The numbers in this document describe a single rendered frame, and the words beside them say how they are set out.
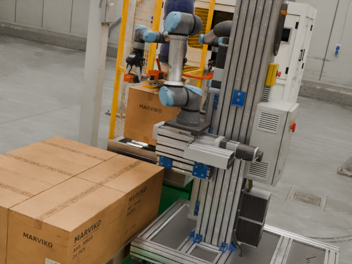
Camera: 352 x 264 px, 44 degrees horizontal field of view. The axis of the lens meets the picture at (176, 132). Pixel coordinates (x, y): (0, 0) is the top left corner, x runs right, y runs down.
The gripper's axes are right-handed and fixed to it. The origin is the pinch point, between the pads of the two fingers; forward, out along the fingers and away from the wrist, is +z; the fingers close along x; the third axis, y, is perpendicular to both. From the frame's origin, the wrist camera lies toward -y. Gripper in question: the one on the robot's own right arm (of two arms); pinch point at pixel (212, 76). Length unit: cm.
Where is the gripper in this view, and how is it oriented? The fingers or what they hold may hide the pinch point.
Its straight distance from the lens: 369.8
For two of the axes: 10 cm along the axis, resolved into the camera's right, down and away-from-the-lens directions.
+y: -4.2, 2.0, -8.9
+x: 9.0, 2.3, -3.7
